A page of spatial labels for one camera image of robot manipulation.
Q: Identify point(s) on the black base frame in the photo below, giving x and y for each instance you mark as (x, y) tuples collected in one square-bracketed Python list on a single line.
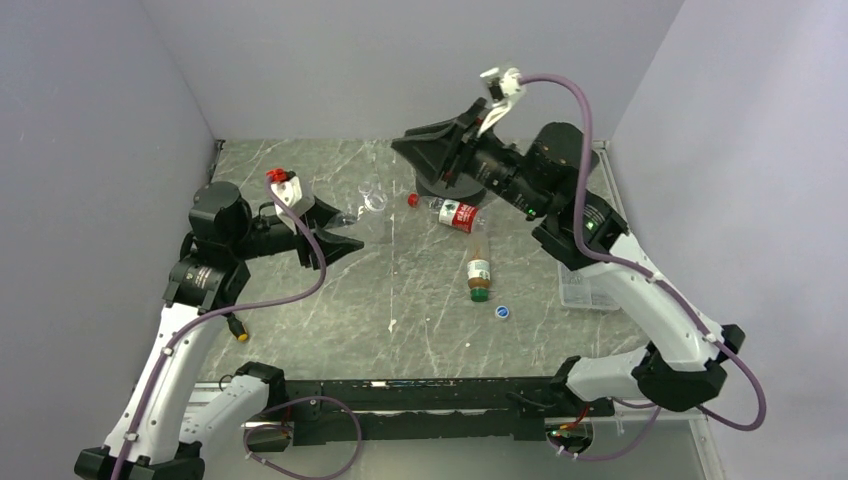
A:
[(424, 411)]

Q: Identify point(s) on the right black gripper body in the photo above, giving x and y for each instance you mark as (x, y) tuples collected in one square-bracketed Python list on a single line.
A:
[(470, 147)]

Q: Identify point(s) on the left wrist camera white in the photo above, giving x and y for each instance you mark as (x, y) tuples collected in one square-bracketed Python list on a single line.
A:
[(286, 187)]

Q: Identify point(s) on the clear bottle white cap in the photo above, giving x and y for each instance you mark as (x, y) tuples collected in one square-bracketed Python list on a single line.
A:
[(368, 212)]

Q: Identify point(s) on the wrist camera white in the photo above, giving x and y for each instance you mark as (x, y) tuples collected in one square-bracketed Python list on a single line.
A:
[(286, 187), (503, 84)]

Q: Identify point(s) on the black round disc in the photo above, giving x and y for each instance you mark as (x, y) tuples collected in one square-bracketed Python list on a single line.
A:
[(464, 190)]

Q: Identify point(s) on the brown bottle green cap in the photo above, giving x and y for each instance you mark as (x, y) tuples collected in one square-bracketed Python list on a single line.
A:
[(478, 267)]

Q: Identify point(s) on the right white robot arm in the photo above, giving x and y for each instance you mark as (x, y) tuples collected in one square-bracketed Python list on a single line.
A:
[(542, 183)]

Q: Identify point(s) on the aluminium rail right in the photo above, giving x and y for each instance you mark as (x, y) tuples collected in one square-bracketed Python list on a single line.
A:
[(674, 371)]

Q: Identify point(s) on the clear bottle red label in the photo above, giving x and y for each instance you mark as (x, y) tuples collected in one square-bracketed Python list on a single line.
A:
[(452, 213)]

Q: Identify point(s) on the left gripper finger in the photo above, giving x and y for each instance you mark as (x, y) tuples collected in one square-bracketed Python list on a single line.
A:
[(333, 247), (322, 215)]

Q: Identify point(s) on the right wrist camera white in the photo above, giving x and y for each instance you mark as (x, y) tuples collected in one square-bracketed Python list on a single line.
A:
[(503, 84)]

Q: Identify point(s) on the black yellow screwdriver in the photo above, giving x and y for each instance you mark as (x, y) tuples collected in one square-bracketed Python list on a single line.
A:
[(237, 328)]

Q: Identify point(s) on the clear plastic tray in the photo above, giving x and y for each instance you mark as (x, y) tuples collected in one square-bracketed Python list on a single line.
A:
[(578, 292)]

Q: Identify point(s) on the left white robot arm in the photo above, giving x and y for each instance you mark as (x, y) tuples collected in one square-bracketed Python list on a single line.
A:
[(156, 437)]

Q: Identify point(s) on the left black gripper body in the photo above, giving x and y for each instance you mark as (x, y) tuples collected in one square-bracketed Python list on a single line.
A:
[(304, 246)]

